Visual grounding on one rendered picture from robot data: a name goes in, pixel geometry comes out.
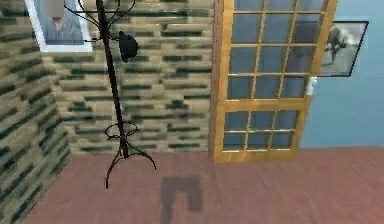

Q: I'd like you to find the black framed grey picture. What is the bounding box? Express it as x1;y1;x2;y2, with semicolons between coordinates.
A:
317;20;370;78

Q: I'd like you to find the black hat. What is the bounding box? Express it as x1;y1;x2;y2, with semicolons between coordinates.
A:
118;30;140;64

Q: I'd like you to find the wooden glass-paned door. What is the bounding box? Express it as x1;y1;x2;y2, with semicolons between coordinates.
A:
208;0;339;164

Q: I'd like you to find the white framed portrait picture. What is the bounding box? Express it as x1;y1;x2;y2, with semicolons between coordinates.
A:
24;0;94;54

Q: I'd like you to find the black metal coat stand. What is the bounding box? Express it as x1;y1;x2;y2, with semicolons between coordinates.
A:
63;0;158;190

